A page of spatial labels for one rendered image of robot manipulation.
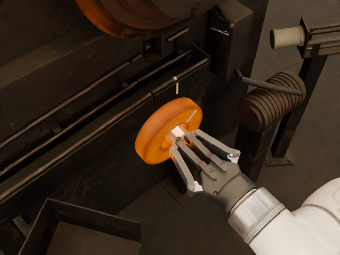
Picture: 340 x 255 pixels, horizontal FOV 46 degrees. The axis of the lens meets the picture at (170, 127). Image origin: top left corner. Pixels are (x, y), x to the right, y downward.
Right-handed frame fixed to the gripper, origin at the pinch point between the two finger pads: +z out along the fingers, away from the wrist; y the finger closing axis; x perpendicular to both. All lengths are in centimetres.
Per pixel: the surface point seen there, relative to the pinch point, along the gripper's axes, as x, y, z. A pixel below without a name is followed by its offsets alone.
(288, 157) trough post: -84, 68, -2
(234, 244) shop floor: -84, 23, -15
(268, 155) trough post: -84, 63, 4
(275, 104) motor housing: -33, 47, 2
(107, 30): 11.6, -0.3, 19.1
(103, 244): -23.5, -21.1, -3.3
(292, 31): -15, 57, 11
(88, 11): 17.6, -3.4, 19.4
